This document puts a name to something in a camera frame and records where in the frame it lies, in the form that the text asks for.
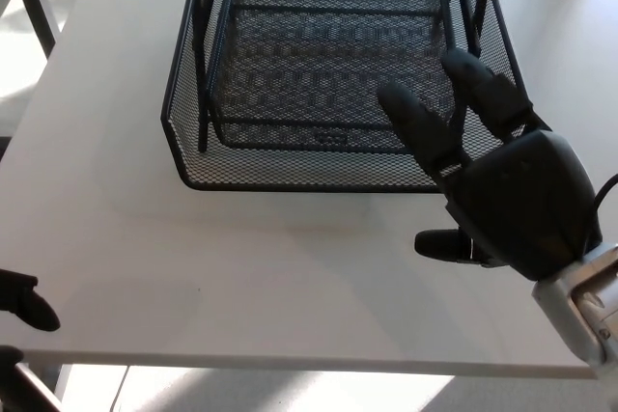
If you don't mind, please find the dark metal bar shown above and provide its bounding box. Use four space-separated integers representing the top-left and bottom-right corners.
0 346 64 412

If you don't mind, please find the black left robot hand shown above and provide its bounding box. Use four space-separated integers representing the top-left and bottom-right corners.
0 267 62 333

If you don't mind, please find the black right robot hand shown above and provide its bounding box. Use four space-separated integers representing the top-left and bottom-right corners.
376 48 604 283

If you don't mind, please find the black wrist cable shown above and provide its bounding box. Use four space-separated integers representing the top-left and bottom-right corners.
591 178 618 239

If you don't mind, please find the white desk leg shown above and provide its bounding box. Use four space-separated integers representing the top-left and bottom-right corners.
52 363 73 401

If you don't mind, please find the white side table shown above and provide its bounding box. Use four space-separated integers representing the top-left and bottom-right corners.
0 0 62 59

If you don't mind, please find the black mesh tray with label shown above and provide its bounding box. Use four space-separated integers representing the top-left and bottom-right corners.
211 15 455 156

